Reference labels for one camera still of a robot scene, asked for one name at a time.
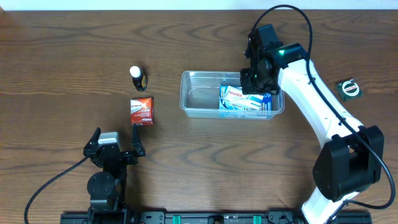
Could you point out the dark bottle white cap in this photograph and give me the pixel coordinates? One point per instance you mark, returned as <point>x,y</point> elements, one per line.
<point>138,78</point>

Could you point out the clear plastic container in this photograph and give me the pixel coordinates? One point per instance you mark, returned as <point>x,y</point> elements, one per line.
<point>200,97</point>

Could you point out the blue Kool Fever box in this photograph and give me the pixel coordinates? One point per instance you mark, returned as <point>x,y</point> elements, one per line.
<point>266,101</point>

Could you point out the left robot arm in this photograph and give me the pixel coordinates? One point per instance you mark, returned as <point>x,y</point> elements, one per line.
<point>107,188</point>

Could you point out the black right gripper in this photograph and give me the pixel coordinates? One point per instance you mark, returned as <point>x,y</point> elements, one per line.
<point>249,81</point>

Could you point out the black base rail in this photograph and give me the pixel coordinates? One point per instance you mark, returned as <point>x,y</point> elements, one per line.
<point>271,217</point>

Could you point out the dark green round-label packet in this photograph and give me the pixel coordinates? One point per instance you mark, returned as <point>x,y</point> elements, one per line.
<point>348,90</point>

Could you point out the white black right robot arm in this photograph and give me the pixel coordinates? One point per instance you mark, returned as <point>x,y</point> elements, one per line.
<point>348,161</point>

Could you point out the red medicine box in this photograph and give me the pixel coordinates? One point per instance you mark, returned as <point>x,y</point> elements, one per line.
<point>142,111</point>

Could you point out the white Panadol box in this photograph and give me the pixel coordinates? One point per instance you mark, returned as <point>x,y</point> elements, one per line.
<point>234,99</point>

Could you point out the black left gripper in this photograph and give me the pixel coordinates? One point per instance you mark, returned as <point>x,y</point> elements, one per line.
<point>115,155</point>

